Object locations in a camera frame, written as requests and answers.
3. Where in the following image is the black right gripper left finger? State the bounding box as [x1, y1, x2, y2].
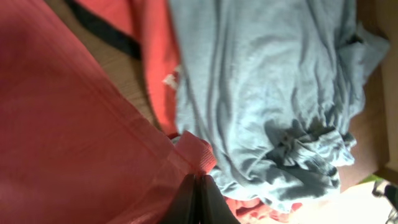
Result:
[159, 174, 197, 224]

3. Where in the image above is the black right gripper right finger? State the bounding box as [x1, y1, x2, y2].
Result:
[199, 175, 240, 224]

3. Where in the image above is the orange printed t-shirt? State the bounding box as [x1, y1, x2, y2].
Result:
[1, 1, 210, 223]

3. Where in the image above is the grey t-shirt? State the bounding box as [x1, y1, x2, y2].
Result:
[169, 0, 389, 212]

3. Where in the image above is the orange shirt in pile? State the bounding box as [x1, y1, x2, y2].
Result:
[63, 0, 304, 223]

